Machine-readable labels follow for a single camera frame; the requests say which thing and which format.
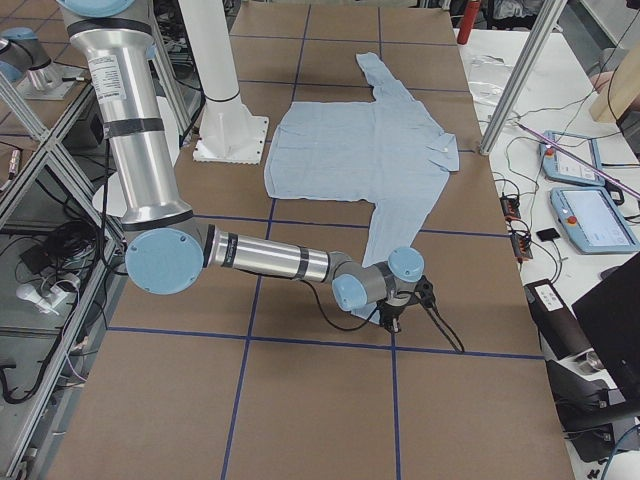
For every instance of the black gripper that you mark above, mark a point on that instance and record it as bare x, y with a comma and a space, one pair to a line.
390, 313

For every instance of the light blue button shirt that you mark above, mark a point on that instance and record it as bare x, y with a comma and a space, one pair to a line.
389, 152

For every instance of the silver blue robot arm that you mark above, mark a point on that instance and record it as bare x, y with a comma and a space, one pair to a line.
167, 248

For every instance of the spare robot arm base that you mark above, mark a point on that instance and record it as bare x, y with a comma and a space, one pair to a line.
26, 63

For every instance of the person hand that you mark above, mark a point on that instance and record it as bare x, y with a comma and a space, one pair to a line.
601, 80

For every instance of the orange circuit board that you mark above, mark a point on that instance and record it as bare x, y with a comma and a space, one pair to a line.
519, 232

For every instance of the small black card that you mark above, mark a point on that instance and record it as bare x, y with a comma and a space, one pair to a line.
548, 235

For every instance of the black monitor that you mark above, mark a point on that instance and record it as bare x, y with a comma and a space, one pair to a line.
608, 315

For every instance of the near teach pendant tablet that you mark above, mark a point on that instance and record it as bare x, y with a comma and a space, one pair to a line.
592, 221

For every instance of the purple rod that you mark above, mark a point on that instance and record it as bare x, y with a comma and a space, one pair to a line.
547, 141

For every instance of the crumpled clear plastic bag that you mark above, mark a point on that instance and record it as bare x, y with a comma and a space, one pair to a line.
487, 77

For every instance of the wooden board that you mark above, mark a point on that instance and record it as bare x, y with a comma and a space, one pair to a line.
622, 93

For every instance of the red bottle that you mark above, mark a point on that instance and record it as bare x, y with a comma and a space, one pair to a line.
467, 22

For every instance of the white power strip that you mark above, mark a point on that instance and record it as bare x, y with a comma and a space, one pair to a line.
49, 301

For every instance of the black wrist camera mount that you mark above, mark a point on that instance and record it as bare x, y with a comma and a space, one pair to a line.
424, 292

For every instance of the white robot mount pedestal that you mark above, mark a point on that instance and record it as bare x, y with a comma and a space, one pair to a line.
228, 131

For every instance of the aluminium table frame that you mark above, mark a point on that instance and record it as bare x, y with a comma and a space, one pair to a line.
50, 231

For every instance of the aluminium frame post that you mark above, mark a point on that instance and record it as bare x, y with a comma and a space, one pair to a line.
535, 43

